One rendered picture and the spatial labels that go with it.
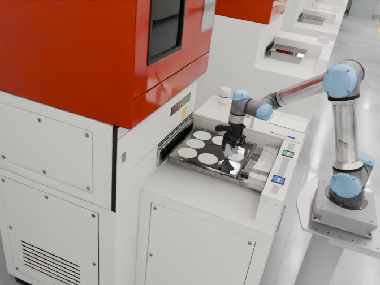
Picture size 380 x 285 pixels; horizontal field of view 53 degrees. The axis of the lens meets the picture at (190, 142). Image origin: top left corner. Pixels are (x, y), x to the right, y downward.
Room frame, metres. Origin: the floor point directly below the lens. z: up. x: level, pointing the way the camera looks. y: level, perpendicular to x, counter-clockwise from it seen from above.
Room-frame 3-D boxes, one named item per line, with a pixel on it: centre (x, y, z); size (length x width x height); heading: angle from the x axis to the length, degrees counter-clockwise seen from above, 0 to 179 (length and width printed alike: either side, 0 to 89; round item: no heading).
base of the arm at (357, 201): (1.44, -0.74, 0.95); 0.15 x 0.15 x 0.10
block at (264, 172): (1.56, -0.36, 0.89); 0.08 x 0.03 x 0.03; 71
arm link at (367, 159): (1.43, -0.74, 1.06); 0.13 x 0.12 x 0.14; 147
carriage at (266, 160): (1.64, -0.39, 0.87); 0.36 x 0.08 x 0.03; 161
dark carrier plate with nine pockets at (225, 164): (1.71, -0.13, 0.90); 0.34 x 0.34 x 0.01; 71
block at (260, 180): (1.49, -0.34, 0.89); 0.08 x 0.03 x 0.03; 71
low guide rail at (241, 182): (1.57, -0.15, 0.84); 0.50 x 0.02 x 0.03; 71
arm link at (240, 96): (1.62, -0.21, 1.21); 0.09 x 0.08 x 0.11; 57
